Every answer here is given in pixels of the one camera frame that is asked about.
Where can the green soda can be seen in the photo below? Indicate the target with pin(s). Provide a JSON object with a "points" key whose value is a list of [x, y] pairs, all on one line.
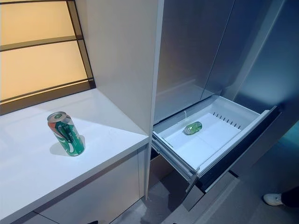
{"points": [[67, 137]]}

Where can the white fridge drawer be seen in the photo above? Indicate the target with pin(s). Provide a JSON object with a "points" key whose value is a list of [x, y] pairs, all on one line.
{"points": [[210, 144]]}

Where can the silver fridge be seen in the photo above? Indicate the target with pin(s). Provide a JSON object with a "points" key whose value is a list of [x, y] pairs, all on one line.
{"points": [[187, 46]]}

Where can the green bottle in drawer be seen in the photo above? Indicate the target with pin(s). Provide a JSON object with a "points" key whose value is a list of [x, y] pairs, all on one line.
{"points": [[192, 128]]}

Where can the tall white cabinet panel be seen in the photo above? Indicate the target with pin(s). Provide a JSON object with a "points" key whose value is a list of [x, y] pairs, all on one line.
{"points": [[121, 58]]}

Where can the white shoe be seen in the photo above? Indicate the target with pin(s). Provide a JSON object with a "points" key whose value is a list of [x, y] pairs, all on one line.
{"points": [[272, 198]]}

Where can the dark trouser leg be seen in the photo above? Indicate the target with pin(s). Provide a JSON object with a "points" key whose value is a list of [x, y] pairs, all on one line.
{"points": [[292, 197]]}

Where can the lit window with dark frame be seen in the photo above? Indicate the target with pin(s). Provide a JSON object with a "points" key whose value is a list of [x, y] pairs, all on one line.
{"points": [[42, 63]]}

